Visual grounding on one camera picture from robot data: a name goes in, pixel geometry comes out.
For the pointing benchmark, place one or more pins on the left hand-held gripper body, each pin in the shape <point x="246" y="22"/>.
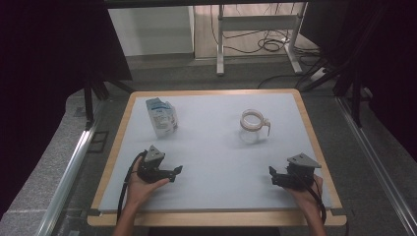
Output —
<point x="154" y="172"/>

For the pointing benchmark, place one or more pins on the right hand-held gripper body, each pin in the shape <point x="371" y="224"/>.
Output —
<point x="296" y="178"/>

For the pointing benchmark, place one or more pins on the glass pitcher with beige rim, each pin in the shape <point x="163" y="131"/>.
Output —
<point x="252" y="136"/>

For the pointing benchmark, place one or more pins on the blue and white salt bag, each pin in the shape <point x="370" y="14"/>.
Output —
<point x="162" y="119"/>

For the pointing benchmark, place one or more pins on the person's left hand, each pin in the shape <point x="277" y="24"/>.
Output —
<point x="139" y="190"/>

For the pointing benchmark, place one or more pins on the person's right hand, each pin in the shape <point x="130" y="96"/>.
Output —
<point x="309" y="198"/>

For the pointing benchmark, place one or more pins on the light grey table mat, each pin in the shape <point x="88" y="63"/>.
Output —
<point x="213" y="164"/>

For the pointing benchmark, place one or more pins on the black tripod stand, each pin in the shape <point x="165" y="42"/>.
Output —
<point x="88" y="101"/>

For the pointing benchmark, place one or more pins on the black metal stand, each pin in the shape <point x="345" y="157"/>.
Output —
<point x="356" y="98"/>

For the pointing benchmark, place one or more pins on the white power strip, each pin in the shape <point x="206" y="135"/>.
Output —
<point x="317" y="74"/>

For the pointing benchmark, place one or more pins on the white cabinet panel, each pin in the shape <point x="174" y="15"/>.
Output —
<point x="150" y="29"/>

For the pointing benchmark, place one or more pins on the black curtain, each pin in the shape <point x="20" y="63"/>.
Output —
<point x="393" y="49"/>
<point x="42" y="65"/>

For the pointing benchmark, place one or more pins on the aluminium rail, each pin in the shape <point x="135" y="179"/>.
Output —
<point x="67" y="180"/>
<point x="377" y="164"/>

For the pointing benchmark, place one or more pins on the white metal desk frame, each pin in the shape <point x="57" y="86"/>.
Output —
<point x="255" y="22"/>

